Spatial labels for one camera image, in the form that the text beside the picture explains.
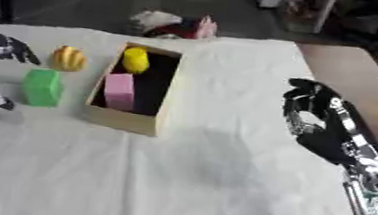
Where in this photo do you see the tan cardboard box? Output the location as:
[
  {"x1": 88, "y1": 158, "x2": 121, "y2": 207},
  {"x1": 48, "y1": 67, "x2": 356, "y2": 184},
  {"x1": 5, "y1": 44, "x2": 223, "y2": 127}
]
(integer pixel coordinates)
[{"x1": 81, "y1": 37, "x2": 187, "y2": 140}]

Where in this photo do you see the green hexagonal block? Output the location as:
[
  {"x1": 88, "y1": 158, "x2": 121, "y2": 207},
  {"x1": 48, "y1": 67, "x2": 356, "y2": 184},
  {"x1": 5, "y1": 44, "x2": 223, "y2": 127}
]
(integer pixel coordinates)
[{"x1": 18, "y1": 66, "x2": 68, "y2": 110}]

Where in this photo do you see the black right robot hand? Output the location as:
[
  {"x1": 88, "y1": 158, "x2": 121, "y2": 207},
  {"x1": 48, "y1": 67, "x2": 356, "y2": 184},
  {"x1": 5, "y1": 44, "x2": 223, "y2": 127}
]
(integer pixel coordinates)
[{"x1": 275, "y1": 76, "x2": 378, "y2": 171}]

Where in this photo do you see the pile of toys and cloth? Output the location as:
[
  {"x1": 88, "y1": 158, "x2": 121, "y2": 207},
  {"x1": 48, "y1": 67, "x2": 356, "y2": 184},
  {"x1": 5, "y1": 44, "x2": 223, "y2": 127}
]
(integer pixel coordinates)
[{"x1": 126, "y1": 6, "x2": 222, "y2": 45}]

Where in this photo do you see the yellow toy lemon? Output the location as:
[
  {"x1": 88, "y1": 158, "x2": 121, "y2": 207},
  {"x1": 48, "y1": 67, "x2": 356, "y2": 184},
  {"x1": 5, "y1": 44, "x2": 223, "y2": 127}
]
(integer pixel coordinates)
[{"x1": 118, "y1": 44, "x2": 153, "y2": 76}]

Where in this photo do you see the pink rectangular block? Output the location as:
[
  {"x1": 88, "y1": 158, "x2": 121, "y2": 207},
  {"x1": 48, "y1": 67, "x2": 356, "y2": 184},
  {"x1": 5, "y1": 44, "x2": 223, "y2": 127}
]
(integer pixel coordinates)
[{"x1": 100, "y1": 71, "x2": 140, "y2": 113}]

